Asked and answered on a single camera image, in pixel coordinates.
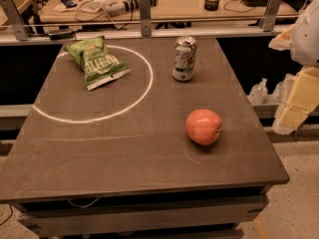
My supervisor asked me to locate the right metal bracket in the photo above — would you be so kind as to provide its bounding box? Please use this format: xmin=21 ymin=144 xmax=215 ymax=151
xmin=260 ymin=0 xmax=282 ymax=32

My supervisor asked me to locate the green jalapeno chip bag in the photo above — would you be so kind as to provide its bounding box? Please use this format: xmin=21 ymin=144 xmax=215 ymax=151
xmin=65 ymin=37 xmax=131 ymax=91

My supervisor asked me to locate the middle metal bracket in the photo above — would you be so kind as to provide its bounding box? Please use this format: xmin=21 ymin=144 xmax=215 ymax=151
xmin=139 ymin=0 xmax=152 ymax=37

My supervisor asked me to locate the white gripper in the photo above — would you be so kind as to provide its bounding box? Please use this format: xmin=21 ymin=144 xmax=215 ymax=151
xmin=268 ymin=0 xmax=319 ymax=135

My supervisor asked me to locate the clear sanitizer bottle left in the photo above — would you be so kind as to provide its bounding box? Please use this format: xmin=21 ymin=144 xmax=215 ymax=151
xmin=248 ymin=78 xmax=268 ymax=105

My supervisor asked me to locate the metal bracket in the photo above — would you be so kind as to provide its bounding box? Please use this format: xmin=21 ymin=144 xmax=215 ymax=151
xmin=139 ymin=0 xmax=152 ymax=37
xmin=260 ymin=0 xmax=282 ymax=32
xmin=0 ymin=0 xmax=29 ymax=41

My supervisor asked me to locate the wooden background desk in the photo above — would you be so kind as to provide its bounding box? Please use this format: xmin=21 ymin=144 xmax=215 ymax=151
xmin=40 ymin=0 xmax=296 ymax=24

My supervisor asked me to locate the white cloth on desk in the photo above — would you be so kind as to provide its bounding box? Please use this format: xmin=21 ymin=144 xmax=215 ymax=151
xmin=78 ymin=0 xmax=117 ymax=13

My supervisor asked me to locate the red apple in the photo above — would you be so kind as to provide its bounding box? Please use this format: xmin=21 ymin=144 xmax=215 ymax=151
xmin=185 ymin=110 xmax=222 ymax=145

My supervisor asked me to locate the left metal bracket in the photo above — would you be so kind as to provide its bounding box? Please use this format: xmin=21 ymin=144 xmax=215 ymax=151
xmin=0 ymin=0 xmax=29 ymax=41

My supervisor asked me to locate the clear sanitizer bottle right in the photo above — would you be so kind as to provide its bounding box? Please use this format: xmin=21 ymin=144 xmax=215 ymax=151
xmin=272 ymin=74 xmax=295 ymax=102

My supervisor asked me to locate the clear sanitizer bottle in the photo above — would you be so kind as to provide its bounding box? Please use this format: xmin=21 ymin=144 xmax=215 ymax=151
xmin=248 ymin=78 xmax=268 ymax=105
xmin=272 ymin=74 xmax=295 ymax=102

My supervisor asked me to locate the grey cylindrical device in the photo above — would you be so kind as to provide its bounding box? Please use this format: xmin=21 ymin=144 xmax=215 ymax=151
xmin=103 ymin=0 xmax=158 ymax=17

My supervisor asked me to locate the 7up soda can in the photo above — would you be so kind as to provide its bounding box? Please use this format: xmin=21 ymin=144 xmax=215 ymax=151
xmin=172 ymin=36 xmax=196 ymax=82

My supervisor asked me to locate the black mesh cup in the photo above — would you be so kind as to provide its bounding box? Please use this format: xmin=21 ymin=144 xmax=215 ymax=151
xmin=204 ymin=0 xmax=220 ymax=11

